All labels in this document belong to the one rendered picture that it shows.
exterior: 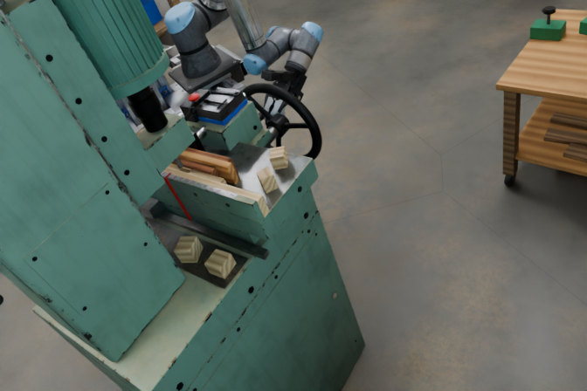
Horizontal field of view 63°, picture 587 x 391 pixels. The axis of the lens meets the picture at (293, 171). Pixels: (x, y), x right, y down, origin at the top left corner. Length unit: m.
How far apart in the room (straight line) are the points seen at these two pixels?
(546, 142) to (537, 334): 0.77
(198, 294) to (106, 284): 0.21
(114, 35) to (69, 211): 0.31
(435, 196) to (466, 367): 0.77
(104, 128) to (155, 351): 0.45
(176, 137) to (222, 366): 0.51
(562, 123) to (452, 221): 0.60
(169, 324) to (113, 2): 0.63
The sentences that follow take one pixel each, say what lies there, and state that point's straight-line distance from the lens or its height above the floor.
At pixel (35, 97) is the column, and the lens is 0.82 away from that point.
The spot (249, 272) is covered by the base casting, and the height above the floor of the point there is 0.78.
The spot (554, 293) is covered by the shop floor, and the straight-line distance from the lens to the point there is 1.91.
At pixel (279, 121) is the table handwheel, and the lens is 1.37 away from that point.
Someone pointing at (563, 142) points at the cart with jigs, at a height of 0.19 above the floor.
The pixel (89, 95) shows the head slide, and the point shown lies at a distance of 0.91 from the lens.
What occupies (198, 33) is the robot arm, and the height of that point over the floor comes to 0.96.
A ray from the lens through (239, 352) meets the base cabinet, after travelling 1.16.
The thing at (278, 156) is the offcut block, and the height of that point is 0.94.
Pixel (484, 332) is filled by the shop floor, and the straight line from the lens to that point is 1.81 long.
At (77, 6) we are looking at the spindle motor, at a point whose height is 1.38.
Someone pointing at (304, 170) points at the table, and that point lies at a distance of 1.07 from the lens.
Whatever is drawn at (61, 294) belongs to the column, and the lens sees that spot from 0.93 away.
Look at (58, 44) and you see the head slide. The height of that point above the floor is 1.35.
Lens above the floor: 1.58
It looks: 39 degrees down
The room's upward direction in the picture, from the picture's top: 20 degrees counter-clockwise
